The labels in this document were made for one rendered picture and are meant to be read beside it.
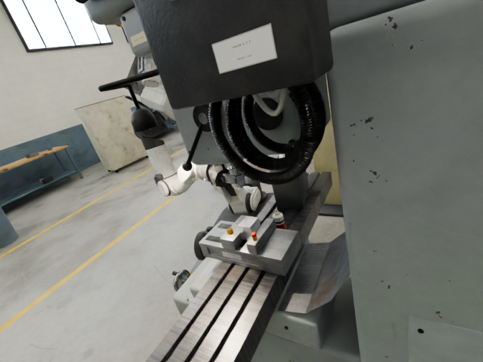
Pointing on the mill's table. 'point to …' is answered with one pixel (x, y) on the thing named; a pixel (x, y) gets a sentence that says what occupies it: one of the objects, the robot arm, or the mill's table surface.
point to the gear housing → (135, 33)
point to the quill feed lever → (201, 114)
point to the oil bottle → (279, 220)
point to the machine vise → (256, 248)
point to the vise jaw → (233, 241)
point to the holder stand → (290, 191)
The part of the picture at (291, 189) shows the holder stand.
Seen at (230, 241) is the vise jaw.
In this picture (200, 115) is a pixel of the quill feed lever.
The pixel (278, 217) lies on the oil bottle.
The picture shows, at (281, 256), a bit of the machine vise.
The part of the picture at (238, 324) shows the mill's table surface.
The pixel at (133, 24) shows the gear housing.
